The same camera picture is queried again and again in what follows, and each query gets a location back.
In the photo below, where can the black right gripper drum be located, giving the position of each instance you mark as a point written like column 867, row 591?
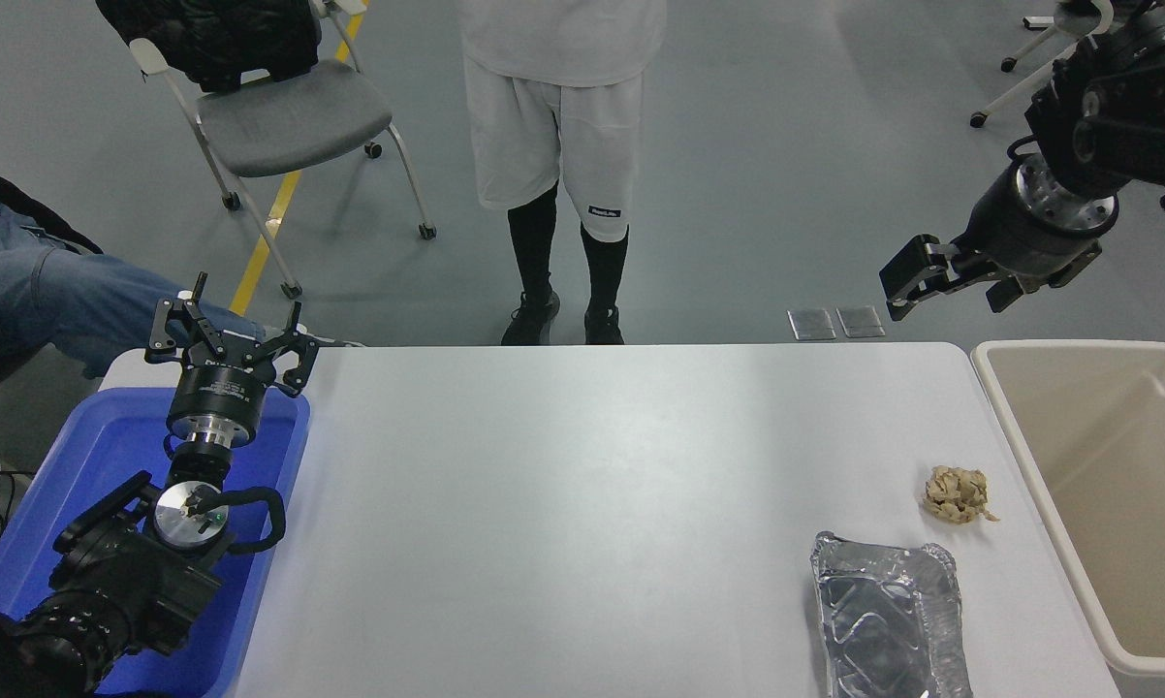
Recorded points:
column 1023, row 247

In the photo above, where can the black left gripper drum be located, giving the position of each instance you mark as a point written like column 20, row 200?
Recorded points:
column 222, row 390

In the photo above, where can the silver foil tray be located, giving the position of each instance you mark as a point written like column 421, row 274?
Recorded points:
column 888, row 620

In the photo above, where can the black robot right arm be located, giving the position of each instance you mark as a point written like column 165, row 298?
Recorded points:
column 1135, row 107

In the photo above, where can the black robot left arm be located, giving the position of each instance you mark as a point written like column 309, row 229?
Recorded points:
column 117, row 582

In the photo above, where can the metal floor plate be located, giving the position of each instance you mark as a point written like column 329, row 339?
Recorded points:
column 861, row 322
column 811, row 325

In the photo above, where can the seated person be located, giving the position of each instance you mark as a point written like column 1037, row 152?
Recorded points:
column 59, row 301

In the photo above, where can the blue plastic tray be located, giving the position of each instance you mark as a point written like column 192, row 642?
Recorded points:
column 88, row 456

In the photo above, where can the crumpled tan paper ball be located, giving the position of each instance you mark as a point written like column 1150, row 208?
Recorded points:
column 956, row 494

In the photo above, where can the large pale bin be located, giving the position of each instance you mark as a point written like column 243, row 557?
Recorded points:
column 1116, row 504

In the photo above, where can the black padded jacket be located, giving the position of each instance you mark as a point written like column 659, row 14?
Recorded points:
column 214, row 39

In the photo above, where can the standing person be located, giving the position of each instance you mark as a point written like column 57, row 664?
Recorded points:
column 553, row 126

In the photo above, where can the white-frame wheeled chair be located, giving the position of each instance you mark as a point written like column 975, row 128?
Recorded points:
column 1038, row 82

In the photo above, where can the grey seat white-frame chair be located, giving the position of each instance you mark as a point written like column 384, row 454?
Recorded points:
column 292, row 121

